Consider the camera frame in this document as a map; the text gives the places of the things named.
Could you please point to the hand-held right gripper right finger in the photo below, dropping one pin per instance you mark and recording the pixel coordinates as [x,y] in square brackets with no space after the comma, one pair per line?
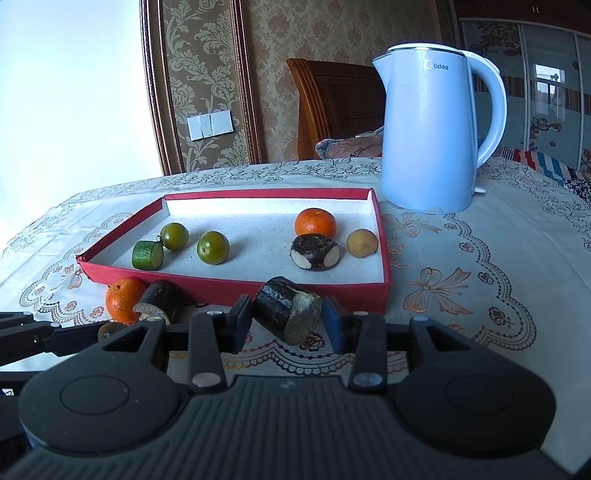
[333,325]

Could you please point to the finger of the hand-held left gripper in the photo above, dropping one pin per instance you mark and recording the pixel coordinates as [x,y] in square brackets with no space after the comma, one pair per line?
[69,339]

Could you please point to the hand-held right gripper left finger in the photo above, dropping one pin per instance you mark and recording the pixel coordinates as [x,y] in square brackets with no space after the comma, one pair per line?
[241,325]

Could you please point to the dark eggplant piece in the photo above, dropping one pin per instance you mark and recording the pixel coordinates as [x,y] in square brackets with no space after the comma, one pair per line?
[164,295]
[281,304]

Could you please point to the dark water chestnut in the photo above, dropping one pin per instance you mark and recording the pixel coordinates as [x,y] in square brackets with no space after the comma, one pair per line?
[314,251]

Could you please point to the pale yellow longan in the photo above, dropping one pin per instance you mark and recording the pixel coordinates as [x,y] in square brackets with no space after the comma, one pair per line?
[362,243]

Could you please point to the red cardboard box tray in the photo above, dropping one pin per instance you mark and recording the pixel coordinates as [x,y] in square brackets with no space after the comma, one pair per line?
[258,221]

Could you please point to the green cucumber piece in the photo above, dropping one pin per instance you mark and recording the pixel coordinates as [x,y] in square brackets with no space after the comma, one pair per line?
[147,254]

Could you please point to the small brown round fruit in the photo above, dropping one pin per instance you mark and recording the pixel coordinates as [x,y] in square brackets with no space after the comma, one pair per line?
[113,330]

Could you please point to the large tangerine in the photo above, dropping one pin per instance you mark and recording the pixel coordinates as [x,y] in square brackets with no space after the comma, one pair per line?
[122,297]

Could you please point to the small tangerine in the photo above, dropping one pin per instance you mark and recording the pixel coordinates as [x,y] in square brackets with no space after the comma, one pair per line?
[316,222]

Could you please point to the green tomato with stem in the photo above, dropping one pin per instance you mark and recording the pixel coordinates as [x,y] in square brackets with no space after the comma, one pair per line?
[175,236]

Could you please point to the pink folded blanket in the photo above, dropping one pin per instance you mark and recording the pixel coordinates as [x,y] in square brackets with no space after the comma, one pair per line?
[351,145]

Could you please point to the light blue electric kettle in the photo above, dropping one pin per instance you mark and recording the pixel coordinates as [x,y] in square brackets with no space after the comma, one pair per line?
[425,138]

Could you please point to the brown wooden headboard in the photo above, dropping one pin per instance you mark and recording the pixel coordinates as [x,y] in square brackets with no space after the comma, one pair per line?
[341,97]

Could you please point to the striped quilt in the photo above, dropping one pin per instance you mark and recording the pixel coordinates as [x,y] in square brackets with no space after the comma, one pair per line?
[540,164]

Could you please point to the dark patterned cloth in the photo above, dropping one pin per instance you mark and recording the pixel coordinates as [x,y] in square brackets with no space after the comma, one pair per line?
[579,187]

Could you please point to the sliding door wardrobe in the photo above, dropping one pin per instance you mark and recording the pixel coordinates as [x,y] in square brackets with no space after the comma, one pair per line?
[531,69]

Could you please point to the white wall light switch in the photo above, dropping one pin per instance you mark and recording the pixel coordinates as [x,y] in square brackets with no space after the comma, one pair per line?
[210,125]

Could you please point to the wooden wall moulding frame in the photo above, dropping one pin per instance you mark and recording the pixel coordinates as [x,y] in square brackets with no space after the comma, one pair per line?
[159,92]

